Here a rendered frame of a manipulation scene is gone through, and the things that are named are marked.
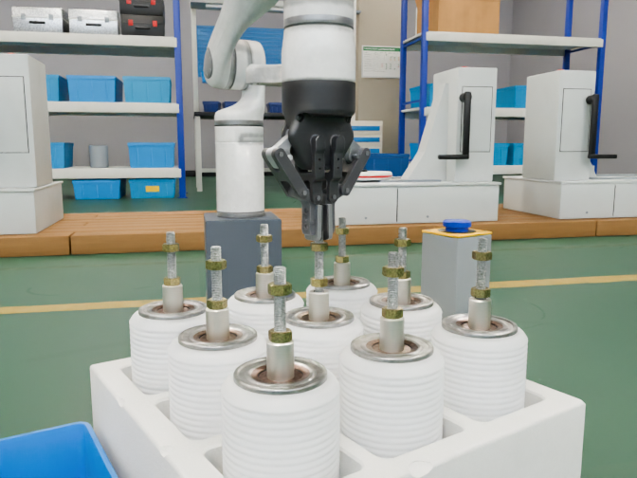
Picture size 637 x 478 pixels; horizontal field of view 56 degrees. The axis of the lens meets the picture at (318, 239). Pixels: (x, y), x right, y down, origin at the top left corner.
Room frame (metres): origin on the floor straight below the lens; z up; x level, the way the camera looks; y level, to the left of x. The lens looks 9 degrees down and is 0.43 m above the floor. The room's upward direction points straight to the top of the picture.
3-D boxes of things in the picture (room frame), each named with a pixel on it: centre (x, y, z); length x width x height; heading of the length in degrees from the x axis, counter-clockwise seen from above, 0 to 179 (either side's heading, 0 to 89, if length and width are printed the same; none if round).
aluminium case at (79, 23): (5.21, 1.85, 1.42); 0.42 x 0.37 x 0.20; 15
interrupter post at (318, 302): (0.63, 0.00, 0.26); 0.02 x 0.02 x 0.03
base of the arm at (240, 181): (1.17, 0.15, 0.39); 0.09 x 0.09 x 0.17; 12
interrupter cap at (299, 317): (0.63, 0.00, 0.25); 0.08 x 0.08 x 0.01
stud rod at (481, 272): (0.59, -0.16, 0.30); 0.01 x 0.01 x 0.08
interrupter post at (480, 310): (0.59, -0.16, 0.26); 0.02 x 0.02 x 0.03
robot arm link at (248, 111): (1.17, 0.15, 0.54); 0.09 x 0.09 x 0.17; 28
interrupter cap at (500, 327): (0.59, -0.16, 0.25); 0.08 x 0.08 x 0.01
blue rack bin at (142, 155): (5.34, 1.46, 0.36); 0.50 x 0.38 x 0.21; 12
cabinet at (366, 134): (6.45, -0.37, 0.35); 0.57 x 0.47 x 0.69; 12
